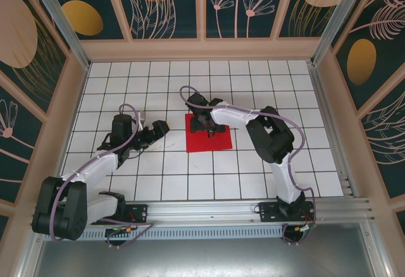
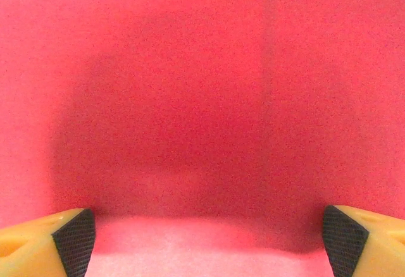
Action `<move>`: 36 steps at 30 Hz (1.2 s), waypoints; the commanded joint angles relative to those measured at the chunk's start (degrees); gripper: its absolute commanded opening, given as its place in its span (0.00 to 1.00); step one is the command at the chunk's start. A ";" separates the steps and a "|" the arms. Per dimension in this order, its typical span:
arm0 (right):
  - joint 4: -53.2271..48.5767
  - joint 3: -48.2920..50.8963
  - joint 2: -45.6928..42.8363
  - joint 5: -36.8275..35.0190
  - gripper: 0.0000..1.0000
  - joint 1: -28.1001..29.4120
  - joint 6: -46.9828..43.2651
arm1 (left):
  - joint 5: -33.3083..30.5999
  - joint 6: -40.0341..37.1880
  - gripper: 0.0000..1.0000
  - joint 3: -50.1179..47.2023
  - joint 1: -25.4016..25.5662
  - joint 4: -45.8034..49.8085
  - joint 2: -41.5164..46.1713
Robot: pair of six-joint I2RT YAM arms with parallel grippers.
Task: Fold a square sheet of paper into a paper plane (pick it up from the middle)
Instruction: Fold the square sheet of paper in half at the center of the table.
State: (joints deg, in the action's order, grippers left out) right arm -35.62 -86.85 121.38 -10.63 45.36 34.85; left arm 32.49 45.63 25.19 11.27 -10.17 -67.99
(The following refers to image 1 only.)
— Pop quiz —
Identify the long aluminium mounting rail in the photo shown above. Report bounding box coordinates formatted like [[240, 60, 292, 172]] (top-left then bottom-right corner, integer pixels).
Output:
[[30, 197, 376, 227]]

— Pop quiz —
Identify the grey metal sheet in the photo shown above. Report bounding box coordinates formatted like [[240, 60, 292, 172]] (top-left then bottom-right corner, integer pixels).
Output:
[[31, 238, 380, 277]]

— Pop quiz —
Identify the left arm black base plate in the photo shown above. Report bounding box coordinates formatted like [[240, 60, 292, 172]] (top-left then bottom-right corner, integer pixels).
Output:
[[120, 203, 149, 225]]

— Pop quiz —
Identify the aluminium side rail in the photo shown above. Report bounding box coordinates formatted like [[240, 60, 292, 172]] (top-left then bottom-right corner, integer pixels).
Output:
[[306, 61, 360, 199]]

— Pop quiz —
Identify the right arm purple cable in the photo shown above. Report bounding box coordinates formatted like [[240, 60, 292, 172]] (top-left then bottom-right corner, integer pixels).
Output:
[[179, 85, 317, 246]]

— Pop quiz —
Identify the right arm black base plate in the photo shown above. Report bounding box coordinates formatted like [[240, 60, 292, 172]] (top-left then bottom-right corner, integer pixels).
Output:
[[258, 201, 317, 223]]

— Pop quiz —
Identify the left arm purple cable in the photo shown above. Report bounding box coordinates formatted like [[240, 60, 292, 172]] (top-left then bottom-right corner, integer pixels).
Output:
[[49, 103, 156, 249]]

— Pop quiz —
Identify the red square paper sheet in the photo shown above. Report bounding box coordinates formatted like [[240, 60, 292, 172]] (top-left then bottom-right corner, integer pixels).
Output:
[[184, 113, 234, 154]]

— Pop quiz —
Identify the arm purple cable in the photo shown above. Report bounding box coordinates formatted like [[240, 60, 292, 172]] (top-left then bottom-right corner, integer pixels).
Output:
[[179, 85, 317, 246], [49, 103, 156, 249]]

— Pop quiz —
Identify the aluminium corner post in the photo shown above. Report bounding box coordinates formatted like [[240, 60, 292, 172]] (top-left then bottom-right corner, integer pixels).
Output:
[[25, 0, 91, 71], [309, 0, 371, 66]]

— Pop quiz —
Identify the slotted grey cable duct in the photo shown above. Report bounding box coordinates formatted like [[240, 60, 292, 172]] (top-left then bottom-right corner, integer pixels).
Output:
[[42, 228, 284, 242]]

